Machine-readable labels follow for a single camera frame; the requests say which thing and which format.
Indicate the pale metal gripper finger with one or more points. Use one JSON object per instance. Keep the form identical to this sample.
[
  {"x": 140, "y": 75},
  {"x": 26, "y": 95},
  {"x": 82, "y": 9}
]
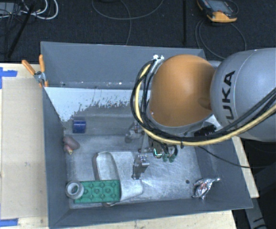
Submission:
[
  {"x": 133, "y": 133},
  {"x": 140, "y": 167}
]

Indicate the grey metal bin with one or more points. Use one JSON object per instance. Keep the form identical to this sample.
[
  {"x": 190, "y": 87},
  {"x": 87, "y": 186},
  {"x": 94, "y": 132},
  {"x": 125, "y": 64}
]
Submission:
[{"x": 166, "y": 175}]

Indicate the dark green flat block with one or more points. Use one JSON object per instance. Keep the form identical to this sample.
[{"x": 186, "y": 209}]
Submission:
[{"x": 99, "y": 191}]

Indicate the blue block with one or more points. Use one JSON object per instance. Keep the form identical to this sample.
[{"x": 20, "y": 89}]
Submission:
[{"x": 79, "y": 126}]

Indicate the pink-brown toy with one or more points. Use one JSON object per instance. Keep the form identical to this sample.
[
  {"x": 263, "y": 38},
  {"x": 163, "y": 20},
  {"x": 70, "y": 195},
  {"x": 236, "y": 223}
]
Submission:
[{"x": 70, "y": 143}]

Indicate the crumpled silver foil packet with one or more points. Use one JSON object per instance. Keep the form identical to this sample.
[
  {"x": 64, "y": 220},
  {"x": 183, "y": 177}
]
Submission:
[{"x": 203, "y": 187}]

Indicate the grey tape roll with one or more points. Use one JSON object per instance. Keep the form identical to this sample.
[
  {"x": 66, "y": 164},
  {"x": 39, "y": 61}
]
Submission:
[{"x": 68, "y": 190}]

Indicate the brown cardboard board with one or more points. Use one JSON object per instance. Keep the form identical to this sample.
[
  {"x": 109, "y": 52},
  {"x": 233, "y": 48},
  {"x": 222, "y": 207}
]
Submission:
[{"x": 21, "y": 139}]

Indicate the black cylinder on white bracket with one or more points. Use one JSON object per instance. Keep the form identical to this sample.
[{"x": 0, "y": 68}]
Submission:
[{"x": 204, "y": 130}]

